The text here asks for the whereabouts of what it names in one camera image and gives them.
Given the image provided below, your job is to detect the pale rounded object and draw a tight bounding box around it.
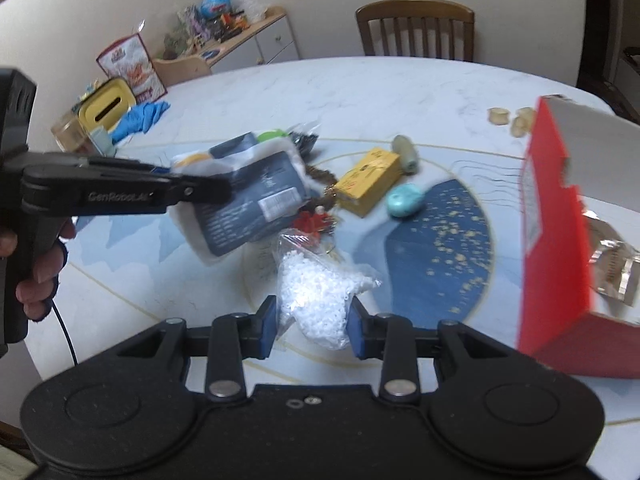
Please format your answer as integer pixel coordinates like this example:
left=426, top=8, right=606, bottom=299
left=391, top=133, right=420, bottom=176

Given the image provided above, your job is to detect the small green plant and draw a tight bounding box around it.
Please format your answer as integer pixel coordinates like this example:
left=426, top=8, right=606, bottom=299
left=162, top=24, right=197, bottom=59

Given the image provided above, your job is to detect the red and white snack bag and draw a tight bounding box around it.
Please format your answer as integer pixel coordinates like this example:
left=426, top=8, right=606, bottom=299
left=96, top=33, right=169, bottom=104

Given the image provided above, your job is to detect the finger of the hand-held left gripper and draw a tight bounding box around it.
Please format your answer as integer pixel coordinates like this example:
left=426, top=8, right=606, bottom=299
left=165, top=172, right=234, bottom=207
left=74, top=155, right=173, bottom=179

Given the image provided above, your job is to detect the red cardboard box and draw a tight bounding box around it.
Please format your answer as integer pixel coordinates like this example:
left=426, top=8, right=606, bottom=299
left=515, top=94, right=640, bottom=380

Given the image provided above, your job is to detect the clear plastic jar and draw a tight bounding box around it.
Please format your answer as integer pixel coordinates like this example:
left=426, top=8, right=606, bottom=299
left=50, top=109, right=94, bottom=154

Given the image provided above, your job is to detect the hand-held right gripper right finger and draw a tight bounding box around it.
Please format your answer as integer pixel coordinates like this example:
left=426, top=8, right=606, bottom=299
left=348, top=297, right=506, bottom=404

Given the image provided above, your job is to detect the white wooden sideboard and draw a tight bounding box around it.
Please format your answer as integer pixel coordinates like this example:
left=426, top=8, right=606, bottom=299
left=199, top=6, right=301, bottom=77

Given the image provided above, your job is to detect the brown wooden chair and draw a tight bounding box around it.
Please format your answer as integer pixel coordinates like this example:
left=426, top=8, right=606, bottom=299
left=355, top=0, right=476, bottom=59

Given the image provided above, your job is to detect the yellow cardboard box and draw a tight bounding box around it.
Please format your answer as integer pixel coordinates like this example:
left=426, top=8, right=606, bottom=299
left=332, top=147, right=404, bottom=219

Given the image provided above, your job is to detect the yellow tissue box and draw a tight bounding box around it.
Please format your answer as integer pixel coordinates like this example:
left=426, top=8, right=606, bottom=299
left=77, top=78, right=139, bottom=134

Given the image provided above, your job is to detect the black cable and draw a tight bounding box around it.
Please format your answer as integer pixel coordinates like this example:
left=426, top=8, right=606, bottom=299
left=49, top=299, right=80, bottom=367

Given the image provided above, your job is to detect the turquoise stone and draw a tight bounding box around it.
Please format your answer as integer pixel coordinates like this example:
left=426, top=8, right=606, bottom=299
left=386, top=183, right=426, bottom=220

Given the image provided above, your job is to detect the red keychain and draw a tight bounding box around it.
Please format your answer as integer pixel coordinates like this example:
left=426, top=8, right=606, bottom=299
left=292, top=206, right=334, bottom=236

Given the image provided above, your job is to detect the clear plastic bag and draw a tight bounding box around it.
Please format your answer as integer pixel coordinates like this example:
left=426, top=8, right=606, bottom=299
left=239, top=0, right=271, bottom=24

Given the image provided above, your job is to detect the person's left hand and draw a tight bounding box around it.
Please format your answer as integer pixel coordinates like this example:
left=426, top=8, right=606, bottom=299
left=15, top=220, right=77, bottom=322

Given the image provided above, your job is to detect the bag of black beads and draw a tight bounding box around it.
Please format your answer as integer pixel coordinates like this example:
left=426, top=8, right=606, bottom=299
left=287, top=121, right=324, bottom=157

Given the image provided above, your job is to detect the silver foil packet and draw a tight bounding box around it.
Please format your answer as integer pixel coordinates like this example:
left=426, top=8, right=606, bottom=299
left=581, top=211, right=640, bottom=307

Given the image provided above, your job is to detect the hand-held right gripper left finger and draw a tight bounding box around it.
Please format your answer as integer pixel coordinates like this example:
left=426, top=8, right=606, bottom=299
left=117, top=295, right=279, bottom=404

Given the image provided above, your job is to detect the dark blue pouch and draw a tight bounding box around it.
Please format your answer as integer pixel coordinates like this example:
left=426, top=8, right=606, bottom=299
left=167, top=132, right=314, bottom=267

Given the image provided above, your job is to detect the brown bead chain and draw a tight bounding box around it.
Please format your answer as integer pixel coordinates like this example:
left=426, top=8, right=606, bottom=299
left=304, top=164, right=342, bottom=209

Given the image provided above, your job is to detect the light wooden chair back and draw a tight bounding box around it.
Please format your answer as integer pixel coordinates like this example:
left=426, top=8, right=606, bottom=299
left=152, top=54, right=214, bottom=89

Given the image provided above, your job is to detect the blue cloth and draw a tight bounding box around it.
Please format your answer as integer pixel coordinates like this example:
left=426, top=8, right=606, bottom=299
left=110, top=99, right=171, bottom=145

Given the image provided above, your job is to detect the small light blue box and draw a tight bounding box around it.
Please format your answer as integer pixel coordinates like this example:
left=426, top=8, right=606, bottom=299
left=88, top=127, right=117, bottom=159

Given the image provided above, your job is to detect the bag of white beads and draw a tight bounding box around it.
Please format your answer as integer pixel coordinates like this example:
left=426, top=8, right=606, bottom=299
left=272, top=229, right=384, bottom=354

